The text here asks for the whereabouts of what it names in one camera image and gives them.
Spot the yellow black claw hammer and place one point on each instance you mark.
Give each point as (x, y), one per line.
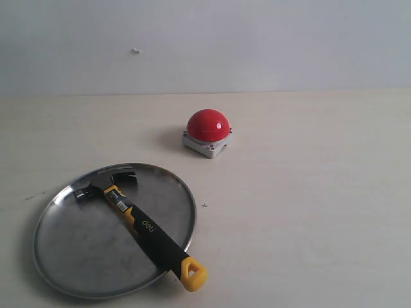
(191, 273)

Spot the red dome push button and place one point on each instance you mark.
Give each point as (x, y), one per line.
(207, 132)

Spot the round steel tray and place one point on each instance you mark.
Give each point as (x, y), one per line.
(81, 247)

